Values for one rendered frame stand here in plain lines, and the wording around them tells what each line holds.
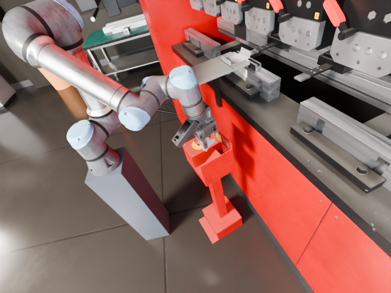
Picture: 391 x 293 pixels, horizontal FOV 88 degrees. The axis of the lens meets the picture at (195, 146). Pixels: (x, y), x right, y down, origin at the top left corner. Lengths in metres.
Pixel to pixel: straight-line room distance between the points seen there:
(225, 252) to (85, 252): 1.05
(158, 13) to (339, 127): 1.45
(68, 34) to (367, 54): 0.82
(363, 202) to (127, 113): 0.68
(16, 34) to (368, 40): 0.84
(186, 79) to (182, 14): 1.27
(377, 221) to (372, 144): 0.20
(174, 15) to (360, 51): 1.43
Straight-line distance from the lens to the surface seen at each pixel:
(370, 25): 0.61
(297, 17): 0.74
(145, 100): 0.61
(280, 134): 0.83
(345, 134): 0.75
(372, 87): 0.99
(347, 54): 0.64
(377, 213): 0.72
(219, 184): 1.13
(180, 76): 0.61
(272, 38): 1.22
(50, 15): 0.81
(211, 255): 1.52
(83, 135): 0.93
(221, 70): 1.02
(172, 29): 1.84
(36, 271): 2.12
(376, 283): 0.85
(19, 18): 0.78
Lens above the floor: 1.45
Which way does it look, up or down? 45 degrees down
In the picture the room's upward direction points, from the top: 17 degrees counter-clockwise
